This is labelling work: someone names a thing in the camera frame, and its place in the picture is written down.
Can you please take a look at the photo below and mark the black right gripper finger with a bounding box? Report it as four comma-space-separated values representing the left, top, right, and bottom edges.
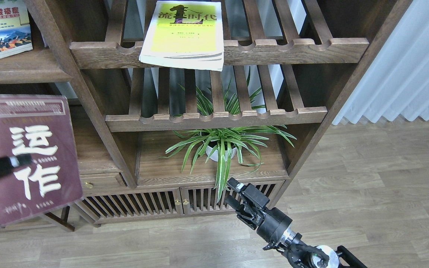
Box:
225, 195, 241, 212
228, 178, 270, 211

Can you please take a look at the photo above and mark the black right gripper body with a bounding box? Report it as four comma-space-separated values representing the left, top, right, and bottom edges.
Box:
235, 205, 293, 246

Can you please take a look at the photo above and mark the dark maroon cover book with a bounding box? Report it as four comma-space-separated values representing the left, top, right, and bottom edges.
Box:
0, 95, 83, 228

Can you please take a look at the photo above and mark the white book with colourful picture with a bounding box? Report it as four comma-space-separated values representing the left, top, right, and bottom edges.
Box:
0, 0, 33, 59

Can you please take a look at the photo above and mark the yellow green cover book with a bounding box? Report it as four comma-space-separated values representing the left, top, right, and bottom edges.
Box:
139, 0, 224, 71

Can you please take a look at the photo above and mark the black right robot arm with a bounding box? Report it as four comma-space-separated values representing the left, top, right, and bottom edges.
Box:
225, 178, 366, 268

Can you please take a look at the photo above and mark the right slatted cabinet door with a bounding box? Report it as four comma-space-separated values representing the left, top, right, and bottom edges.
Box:
180, 180, 285, 215

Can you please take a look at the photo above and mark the white plant pot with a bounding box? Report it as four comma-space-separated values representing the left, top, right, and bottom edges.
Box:
206, 144, 237, 162

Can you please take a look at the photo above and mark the green spider plant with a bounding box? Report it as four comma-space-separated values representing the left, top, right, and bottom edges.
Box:
161, 66, 297, 203

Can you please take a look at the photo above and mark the dark wooden bookshelf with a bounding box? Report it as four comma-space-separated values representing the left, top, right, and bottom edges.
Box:
0, 0, 412, 235

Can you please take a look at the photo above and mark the wooden drawer with brass knob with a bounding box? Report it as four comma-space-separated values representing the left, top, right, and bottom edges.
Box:
80, 173, 126, 195

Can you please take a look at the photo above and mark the white pleated curtain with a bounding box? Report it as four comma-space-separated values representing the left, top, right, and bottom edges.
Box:
333, 0, 429, 125

